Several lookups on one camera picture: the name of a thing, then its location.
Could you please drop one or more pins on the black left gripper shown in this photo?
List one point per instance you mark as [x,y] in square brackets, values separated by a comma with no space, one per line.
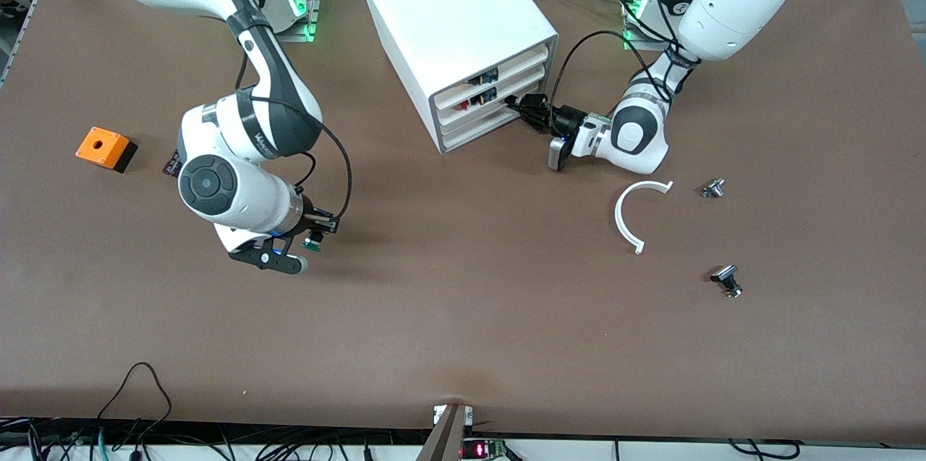
[565,119]

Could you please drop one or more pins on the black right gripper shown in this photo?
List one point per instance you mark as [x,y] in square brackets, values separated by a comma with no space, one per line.
[316,219]

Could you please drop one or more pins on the green push button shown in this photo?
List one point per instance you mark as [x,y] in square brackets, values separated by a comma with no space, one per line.
[312,244]

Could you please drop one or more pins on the lowest cream cabinet drawer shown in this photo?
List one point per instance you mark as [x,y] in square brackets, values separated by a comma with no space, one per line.
[485,124]

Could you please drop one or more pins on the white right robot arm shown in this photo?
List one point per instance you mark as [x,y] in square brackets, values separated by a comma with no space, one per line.
[224,193]

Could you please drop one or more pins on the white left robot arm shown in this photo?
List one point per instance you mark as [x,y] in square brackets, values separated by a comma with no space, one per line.
[738,5]

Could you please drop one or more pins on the middle cream cabinet drawer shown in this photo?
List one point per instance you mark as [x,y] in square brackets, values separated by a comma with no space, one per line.
[521,85]

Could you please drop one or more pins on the highest cream cabinet drawer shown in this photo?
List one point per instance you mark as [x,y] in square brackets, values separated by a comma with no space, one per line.
[521,66]

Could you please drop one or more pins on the red stored push button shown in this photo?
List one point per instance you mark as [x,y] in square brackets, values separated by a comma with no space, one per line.
[483,95]

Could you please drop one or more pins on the black blue stored button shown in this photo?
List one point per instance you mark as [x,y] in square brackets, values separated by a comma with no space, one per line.
[489,75]

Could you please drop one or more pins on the white drawer cabinet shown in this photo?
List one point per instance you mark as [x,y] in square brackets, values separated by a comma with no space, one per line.
[448,5]

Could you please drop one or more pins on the orange button box black base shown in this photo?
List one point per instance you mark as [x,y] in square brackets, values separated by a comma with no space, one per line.
[103,145]

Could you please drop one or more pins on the white curved plastic strip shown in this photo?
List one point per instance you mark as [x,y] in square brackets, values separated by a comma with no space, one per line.
[619,218]

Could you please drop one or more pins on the small black contact block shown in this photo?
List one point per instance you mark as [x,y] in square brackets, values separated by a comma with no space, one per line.
[171,166]

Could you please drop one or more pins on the device with red display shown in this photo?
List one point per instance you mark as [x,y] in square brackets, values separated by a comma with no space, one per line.
[481,449]

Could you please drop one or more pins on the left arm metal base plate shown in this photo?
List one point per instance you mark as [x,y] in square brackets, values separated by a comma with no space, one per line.
[631,34]

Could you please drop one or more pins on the silver knob switch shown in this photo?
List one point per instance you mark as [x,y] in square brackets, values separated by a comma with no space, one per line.
[712,188]

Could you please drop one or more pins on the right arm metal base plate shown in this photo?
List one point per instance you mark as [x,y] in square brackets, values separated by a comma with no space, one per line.
[312,5]

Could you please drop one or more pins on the grey camera mounting post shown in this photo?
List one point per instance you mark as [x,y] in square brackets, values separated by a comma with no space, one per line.
[445,439]

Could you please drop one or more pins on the black head selector switch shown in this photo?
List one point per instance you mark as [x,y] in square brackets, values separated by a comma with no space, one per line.
[725,276]

